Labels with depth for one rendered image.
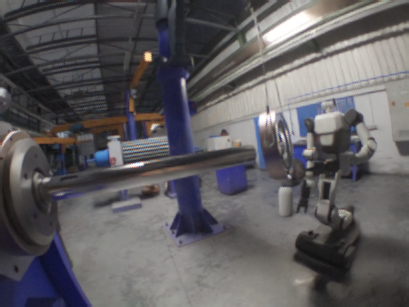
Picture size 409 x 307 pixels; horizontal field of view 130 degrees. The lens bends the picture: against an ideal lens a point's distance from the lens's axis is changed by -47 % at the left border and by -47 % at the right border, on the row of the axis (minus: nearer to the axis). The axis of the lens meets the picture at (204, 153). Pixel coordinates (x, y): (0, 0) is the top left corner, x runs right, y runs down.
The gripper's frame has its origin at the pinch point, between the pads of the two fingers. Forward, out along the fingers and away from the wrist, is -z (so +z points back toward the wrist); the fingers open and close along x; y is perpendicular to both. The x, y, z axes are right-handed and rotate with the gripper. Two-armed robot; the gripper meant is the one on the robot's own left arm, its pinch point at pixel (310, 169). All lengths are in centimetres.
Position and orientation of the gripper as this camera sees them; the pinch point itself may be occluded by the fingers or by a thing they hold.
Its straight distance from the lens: 120.0
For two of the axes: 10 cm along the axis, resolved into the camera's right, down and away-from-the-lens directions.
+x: 5.8, 5.4, 6.0
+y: 2.3, -8.2, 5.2
